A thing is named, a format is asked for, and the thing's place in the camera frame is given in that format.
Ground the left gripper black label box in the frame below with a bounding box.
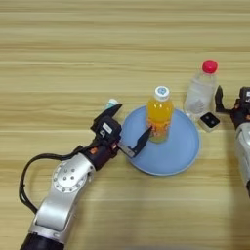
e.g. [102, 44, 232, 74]
[92, 115, 123, 145]

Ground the orange juice bottle white cap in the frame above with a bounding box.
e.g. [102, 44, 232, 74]
[146, 85, 175, 145]

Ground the small white black cube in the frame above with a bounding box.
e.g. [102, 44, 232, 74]
[198, 111, 222, 133]

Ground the clear water bottle red cap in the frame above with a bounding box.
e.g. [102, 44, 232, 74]
[183, 59, 219, 122]

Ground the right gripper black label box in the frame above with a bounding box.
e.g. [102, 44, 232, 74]
[238, 85, 250, 105]

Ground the blue round plate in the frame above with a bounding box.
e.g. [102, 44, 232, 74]
[119, 104, 201, 177]

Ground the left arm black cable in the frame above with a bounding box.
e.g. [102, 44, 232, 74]
[18, 144, 101, 215]

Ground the green white glue stick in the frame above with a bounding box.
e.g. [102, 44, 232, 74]
[104, 98, 120, 112]

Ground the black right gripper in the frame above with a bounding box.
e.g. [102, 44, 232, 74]
[214, 84, 250, 131]

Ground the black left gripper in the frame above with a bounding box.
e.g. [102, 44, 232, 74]
[85, 103, 153, 172]

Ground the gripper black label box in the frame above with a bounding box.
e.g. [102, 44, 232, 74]
[92, 115, 123, 145]
[238, 85, 250, 105]

